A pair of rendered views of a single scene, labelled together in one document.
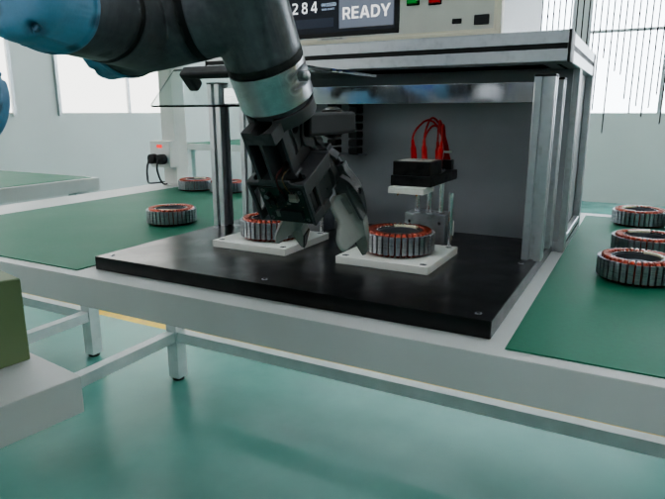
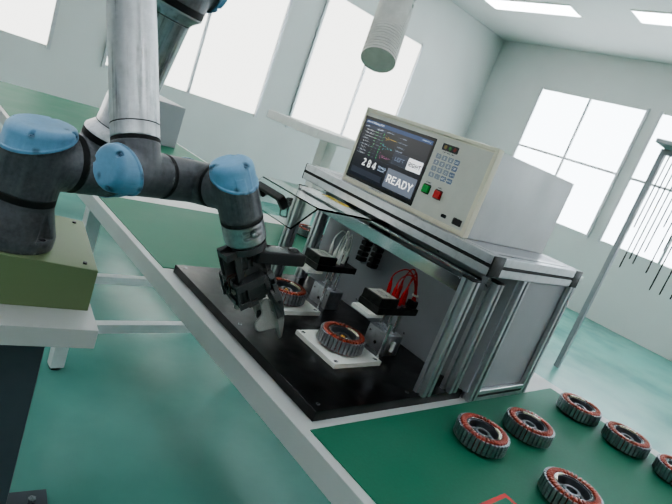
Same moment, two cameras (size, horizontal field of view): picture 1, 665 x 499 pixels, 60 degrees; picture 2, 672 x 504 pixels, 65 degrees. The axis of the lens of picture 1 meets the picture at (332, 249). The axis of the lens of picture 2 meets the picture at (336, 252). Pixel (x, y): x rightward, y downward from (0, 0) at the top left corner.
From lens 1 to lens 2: 0.51 m
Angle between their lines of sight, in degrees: 17
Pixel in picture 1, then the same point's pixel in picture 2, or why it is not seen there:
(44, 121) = (273, 127)
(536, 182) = (440, 345)
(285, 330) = (226, 358)
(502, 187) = not seen: hidden behind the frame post
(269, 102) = (231, 241)
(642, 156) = not seen: outside the picture
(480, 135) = (448, 294)
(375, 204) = not seen: hidden behind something
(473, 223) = (422, 351)
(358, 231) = (275, 323)
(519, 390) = (301, 456)
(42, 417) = (71, 341)
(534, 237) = (426, 380)
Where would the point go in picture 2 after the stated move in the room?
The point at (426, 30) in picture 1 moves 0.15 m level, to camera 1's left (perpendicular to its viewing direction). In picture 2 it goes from (425, 212) to (368, 189)
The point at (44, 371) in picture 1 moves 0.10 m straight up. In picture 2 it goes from (86, 320) to (98, 273)
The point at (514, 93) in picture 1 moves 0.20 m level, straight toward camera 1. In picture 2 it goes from (449, 280) to (404, 282)
